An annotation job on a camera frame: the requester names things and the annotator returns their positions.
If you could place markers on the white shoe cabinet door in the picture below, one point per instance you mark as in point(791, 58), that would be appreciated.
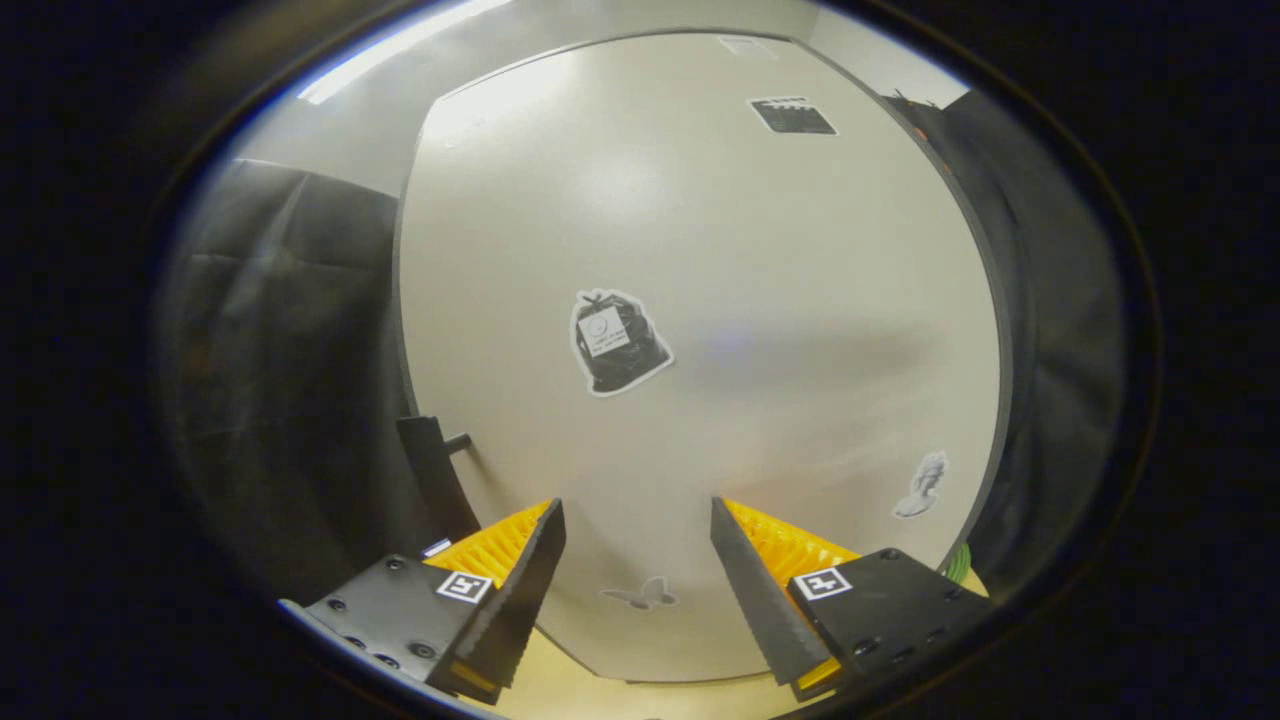
point(750, 300)

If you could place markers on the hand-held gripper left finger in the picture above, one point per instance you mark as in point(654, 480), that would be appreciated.
point(515, 610)

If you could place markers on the black backdrop cloth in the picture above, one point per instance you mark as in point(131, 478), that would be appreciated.
point(290, 400)

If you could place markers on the red and green toy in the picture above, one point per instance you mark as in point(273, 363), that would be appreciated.
point(958, 565)

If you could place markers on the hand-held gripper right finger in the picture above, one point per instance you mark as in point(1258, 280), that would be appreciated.
point(765, 600)

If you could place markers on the grey shoe cabinet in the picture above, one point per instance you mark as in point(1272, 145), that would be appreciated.
point(1005, 380)

